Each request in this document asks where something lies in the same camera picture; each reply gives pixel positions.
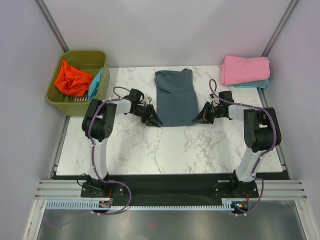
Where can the corner aluminium post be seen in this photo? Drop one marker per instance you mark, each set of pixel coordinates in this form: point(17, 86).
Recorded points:
point(52, 24)
point(280, 26)

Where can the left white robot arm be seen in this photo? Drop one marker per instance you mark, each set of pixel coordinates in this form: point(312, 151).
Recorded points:
point(98, 125)

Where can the slotted cable duct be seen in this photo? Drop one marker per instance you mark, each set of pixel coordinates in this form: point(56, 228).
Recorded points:
point(98, 205)

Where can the left corner aluminium post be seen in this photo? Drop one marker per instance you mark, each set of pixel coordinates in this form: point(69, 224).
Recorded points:
point(52, 24)

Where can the olive green plastic bin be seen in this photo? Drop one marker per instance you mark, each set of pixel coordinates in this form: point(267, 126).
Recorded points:
point(90, 61)

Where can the folded teal t shirt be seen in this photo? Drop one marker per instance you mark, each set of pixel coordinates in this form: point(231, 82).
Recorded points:
point(254, 84)

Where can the orange t shirt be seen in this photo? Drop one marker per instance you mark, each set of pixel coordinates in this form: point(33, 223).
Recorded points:
point(71, 81)

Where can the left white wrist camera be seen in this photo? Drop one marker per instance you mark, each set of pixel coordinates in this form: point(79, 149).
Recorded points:
point(149, 99)

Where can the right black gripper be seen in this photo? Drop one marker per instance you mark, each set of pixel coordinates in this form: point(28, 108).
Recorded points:
point(200, 118)

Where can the aluminium rail frame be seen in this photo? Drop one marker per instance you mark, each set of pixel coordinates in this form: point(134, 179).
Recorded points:
point(141, 144)

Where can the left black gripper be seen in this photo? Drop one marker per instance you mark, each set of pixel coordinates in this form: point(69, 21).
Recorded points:
point(154, 120)

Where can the right corner aluminium post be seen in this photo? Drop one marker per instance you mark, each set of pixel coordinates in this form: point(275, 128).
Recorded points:
point(280, 26)

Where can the light blue cloth in bin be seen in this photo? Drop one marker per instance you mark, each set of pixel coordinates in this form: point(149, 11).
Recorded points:
point(95, 84)

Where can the folded pink t shirt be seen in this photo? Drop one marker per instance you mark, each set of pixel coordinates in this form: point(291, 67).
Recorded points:
point(236, 70)

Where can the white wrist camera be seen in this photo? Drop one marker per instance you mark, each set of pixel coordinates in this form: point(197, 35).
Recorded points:
point(149, 99)
point(212, 96)

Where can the grey-blue t shirt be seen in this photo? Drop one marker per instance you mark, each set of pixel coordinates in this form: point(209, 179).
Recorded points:
point(176, 99)

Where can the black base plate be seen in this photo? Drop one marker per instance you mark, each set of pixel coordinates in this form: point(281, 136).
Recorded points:
point(164, 189)

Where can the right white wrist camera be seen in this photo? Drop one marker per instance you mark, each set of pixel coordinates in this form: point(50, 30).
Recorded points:
point(212, 96)

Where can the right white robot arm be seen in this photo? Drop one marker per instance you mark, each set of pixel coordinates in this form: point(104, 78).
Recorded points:
point(261, 134)

